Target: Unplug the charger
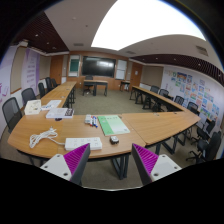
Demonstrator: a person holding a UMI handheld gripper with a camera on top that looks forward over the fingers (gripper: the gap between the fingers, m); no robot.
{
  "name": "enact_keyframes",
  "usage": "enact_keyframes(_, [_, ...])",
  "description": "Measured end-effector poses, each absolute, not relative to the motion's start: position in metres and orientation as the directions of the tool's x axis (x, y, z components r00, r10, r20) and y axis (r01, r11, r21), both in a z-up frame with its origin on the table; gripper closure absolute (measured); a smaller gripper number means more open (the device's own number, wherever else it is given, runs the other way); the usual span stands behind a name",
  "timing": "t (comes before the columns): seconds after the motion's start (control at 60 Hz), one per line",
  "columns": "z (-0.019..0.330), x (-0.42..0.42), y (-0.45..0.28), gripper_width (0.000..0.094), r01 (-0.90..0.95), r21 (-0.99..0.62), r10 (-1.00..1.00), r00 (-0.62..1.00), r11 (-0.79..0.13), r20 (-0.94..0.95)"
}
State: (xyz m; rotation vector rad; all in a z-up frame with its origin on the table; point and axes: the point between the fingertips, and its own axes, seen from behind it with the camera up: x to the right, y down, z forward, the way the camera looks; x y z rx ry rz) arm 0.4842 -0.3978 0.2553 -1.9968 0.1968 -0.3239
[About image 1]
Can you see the white power strip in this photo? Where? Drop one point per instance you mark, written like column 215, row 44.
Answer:
column 83, row 143

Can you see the plain white whiteboard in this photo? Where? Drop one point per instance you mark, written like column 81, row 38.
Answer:
column 121, row 69

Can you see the long wooden table row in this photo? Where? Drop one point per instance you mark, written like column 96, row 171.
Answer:
column 153, row 98
column 61, row 90

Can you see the green booklet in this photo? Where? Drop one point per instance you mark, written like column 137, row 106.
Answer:
column 113, row 125

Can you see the white paper sheets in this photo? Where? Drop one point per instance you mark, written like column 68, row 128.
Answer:
column 52, row 104

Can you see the blue whiteboard marker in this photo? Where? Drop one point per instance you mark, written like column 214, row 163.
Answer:
column 94, row 120
column 96, row 123

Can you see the bright ceiling light panel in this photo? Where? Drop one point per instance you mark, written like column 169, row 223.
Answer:
column 146, row 23

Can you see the black office chair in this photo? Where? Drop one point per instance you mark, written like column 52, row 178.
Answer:
column 88, row 85

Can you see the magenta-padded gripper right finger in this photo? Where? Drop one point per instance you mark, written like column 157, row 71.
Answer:
column 164, row 165

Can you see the black wall television screen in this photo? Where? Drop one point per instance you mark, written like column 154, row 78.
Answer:
column 98, row 66

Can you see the group of black mesh chairs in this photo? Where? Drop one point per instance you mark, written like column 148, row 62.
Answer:
column 11, row 111
column 210, row 143

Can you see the black whiteboard marker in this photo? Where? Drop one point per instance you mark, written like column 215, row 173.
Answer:
column 93, row 122

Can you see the small dark side desk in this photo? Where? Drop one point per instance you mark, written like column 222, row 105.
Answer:
column 125, row 82

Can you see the white book with dark print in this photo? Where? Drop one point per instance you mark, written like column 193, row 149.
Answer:
column 58, row 113

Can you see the red whiteboard marker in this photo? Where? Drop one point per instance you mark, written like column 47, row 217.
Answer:
column 91, row 120

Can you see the whiteboard with green sheet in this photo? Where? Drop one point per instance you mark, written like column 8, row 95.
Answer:
column 74, row 65

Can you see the group of colourful wall posters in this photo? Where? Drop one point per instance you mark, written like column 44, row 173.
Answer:
column 196, row 93

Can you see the large purple white wall banner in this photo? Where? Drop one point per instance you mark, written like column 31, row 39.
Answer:
column 7, row 71

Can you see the dark wooden teacher desk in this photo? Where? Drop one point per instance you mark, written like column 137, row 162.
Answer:
column 98, row 82

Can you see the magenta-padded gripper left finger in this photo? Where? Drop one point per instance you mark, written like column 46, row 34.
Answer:
column 57, row 165

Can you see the narrow purple wall banner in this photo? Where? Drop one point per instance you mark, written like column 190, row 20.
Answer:
column 30, row 70

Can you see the white cardboard box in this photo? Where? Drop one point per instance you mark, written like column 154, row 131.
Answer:
column 32, row 107

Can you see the brown wooden door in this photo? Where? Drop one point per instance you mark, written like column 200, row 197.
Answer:
column 56, row 69
column 136, row 76

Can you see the grey charger with orange ports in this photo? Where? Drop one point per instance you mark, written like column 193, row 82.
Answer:
column 114, row 139

